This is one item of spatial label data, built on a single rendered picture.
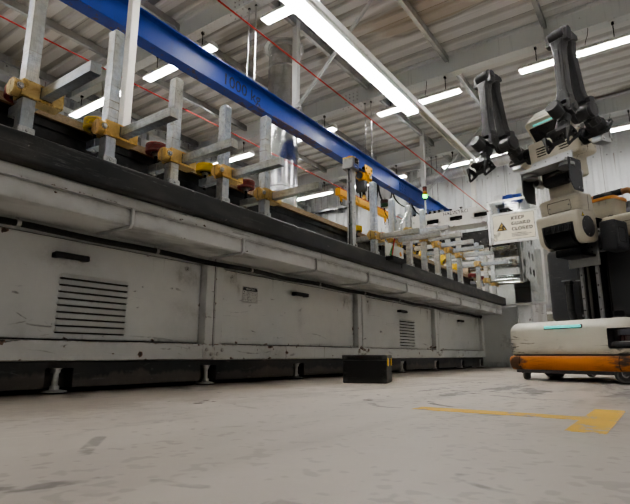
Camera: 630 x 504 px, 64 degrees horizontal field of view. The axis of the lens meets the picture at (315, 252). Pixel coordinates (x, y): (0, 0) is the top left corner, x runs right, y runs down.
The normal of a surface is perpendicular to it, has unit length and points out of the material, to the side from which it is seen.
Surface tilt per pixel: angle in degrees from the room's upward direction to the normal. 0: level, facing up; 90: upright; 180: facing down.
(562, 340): 90
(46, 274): 90
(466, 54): 90
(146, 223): 90
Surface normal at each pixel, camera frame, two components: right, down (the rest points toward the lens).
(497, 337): -0.57, -0.17
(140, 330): 0.82, -0.11
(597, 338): -0.85, -0.11
